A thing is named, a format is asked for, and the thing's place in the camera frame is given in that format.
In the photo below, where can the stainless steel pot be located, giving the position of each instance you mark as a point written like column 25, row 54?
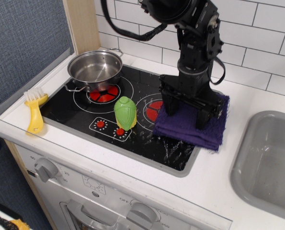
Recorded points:
column 95, row 70

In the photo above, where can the black toy stovetop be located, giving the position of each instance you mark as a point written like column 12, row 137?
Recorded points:
column 90, row 116

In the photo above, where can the grey left oven knob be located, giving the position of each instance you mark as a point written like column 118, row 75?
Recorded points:
column 45, row 169

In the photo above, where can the green yellow toy corn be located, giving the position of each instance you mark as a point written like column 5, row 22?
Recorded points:
column 125, row 111

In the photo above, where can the grey oven door handle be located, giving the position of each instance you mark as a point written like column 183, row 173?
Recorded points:
column 94, row 217

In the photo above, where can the yellow white scrub brush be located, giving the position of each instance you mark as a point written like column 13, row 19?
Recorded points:
column 34, row 98

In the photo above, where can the yellow object bottom left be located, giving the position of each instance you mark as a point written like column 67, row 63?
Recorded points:
column 18, row 224

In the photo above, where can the light wooden side panel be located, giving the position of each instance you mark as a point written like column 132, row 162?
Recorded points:
column 83, row 26

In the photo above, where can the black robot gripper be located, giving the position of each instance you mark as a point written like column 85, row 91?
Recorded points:
column 193, row 88

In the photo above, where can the grey oven knob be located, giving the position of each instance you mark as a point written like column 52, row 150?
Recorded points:
column 141, row 214
column 45, row 169

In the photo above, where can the grey right oven knob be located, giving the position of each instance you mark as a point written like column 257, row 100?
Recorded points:
column 141, row 214

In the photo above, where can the purple cloth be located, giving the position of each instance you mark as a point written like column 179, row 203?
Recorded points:
column 182, row 126

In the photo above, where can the grey sink basin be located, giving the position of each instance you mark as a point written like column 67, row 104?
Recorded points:
column 258, row 174

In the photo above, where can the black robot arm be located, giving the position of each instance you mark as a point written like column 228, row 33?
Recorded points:
column 197, row 23

